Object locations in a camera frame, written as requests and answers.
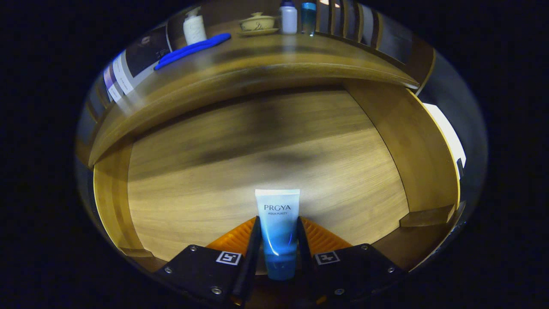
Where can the white grey printer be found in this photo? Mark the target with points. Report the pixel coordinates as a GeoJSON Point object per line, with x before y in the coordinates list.
{"type": "Point", "coordinates": [446, 133]}

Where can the white bottle with blue cap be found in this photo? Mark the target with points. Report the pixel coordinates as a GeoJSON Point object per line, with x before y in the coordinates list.
{"type": "Point", "coordinates": [288, 19]}

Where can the black backdrop cloth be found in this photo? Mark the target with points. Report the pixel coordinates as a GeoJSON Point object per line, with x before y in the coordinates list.
{"type": "Point", "coordinates": [467, 111]}

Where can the yellow lidded teacup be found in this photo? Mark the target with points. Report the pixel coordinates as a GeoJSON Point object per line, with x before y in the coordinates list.
{"type": "Point", "coordinates": [257, 22]}

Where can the wooden countertop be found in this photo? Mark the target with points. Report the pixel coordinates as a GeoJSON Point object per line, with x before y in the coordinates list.
{"type": "Point", "coordinates": [274, 56]}

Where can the white pump bottle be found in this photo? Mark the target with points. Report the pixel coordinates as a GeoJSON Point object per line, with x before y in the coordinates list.
{"type": "Point", "coordinates": [195, 30]}

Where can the yellow saucer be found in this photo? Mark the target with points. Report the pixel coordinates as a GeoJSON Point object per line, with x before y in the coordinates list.
{"type": "Point", "coordinates": [258, 32]}

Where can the slim teal bottle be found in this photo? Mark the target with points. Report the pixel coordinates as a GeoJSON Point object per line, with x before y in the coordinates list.
{"type": "Point", "coordinates": [308, 19]}

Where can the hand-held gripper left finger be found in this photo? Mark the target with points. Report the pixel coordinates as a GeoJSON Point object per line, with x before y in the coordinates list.
{"type": "Point", "coordinates": [253, 262]}

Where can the blue folded cloth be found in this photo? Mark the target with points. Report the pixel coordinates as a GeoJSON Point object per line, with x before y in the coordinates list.
{"type": "Point", "coordinates": [193, 49]}

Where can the white portrait book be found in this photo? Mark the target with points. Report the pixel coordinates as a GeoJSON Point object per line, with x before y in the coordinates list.
{"type": "Point", "coordinates": [141, 60]}

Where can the blue cosmetic tube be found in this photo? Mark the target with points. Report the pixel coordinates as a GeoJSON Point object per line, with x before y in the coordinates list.
{"type": "Point", "coordinates": [278, 231]}

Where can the purple book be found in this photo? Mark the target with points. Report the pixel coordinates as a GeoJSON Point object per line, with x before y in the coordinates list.
{"type": "Point", "coordinates": [112, 86]}

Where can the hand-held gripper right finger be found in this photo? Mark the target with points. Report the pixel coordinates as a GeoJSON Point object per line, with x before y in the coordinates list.
{"type": "Point", "coordinates": [303, 253]}

